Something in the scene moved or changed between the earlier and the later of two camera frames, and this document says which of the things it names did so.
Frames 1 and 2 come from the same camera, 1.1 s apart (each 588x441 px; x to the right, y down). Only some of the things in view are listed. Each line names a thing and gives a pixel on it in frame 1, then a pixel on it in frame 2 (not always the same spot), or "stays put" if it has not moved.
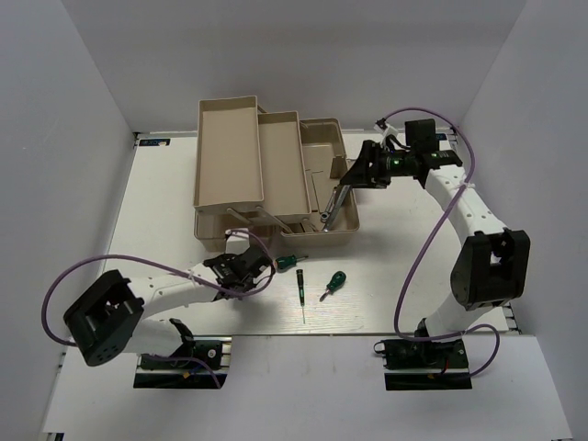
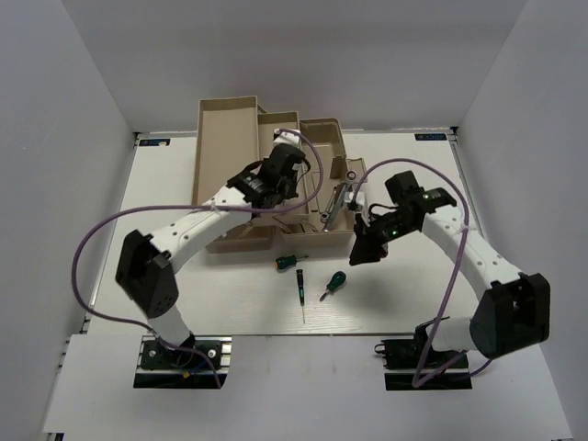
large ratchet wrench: x=341 y=200 stays put
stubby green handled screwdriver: x=334 y=285 stays put
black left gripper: x=231 y=256 to x=291 y=193
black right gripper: x=363 y=175 to x=367 y=247
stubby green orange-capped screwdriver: x=287 y=262 stays put
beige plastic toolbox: x=268 y=171 stays put
